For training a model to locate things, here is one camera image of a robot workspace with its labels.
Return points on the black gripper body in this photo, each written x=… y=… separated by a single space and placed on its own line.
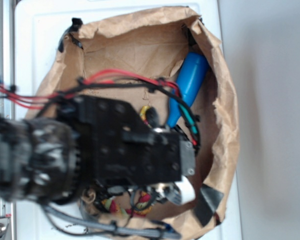
x=118 y=149

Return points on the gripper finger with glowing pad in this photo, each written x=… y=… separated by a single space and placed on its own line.
x=183 y=191

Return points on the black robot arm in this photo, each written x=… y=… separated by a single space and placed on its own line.
x=40 y=161

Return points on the black tape piece right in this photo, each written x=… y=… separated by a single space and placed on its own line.
x=208 y=201

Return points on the blue plastic bottle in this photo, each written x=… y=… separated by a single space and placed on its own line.
x=190 y=78

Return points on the aluminium extrusion rail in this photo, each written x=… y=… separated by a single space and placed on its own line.
x=7 y=10

